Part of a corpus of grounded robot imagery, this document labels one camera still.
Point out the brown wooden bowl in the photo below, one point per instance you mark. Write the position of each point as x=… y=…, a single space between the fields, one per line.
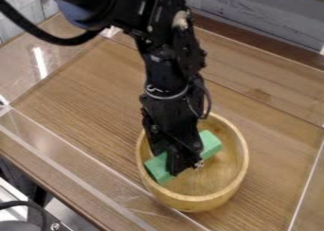
x=202 y=189

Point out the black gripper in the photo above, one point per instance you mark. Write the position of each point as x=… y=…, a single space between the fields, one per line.
x=170 y=120

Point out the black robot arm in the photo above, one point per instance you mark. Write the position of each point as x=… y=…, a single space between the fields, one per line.
x=161 y=27

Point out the green rectangular block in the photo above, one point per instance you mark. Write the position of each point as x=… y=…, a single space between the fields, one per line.
x=156 y=166

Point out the clear acrylic tray wall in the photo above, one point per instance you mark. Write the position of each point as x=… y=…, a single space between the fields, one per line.
x=82 y=180

